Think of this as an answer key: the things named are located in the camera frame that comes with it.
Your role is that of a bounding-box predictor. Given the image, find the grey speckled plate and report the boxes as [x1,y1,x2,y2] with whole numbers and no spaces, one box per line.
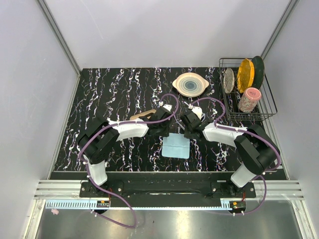
[223,68,235,94]

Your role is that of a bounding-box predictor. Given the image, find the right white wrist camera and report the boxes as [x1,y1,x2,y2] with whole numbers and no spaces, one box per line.
[188,105,203,119]

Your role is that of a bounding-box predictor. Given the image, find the black marble pattern mat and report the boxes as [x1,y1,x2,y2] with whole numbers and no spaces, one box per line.
[49,67,278,173]

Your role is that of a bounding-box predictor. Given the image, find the pink patterned cup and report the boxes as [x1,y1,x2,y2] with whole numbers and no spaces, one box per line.
[238,87,262,113]

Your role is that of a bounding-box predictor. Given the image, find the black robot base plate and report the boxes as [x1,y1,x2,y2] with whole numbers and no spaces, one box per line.
[79,171,257,209]

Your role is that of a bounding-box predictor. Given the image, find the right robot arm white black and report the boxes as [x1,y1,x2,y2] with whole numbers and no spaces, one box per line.
[180,111,281,198]

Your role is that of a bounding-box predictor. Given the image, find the black wire dish rack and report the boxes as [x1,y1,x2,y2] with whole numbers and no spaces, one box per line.
[218,57,278,121]

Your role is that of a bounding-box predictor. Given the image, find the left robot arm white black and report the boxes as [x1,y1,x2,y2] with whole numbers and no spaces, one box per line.
[78,104,172,197]

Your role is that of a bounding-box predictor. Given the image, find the beige plate blue rings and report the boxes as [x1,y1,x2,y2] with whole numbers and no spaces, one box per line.
[172,72,209,98]

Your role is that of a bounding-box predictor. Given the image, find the purple cable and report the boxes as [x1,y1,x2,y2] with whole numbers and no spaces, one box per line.
[78,94,179,229]
[189,97,282,216]

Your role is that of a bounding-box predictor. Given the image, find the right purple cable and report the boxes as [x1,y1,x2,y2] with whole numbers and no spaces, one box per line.
[189,97,282,216]

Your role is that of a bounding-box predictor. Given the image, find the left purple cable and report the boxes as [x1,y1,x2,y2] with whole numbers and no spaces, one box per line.
[78,94,179,229]

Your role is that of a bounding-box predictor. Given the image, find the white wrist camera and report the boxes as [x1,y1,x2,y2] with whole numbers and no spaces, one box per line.
[188,105,203,119]
[159,101,172,113]

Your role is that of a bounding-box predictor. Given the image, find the light blue cleaning cloth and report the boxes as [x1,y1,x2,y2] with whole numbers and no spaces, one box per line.
[161,133,190,159]

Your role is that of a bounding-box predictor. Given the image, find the dark green plate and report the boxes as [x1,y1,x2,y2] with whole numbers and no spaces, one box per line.
[251,56,265,89]

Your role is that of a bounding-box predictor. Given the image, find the yellow scalloped plate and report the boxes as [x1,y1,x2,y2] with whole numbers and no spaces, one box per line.
[237,58,255,94]

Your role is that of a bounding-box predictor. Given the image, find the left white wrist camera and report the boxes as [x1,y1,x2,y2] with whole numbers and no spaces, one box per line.
[159,101,172,113]

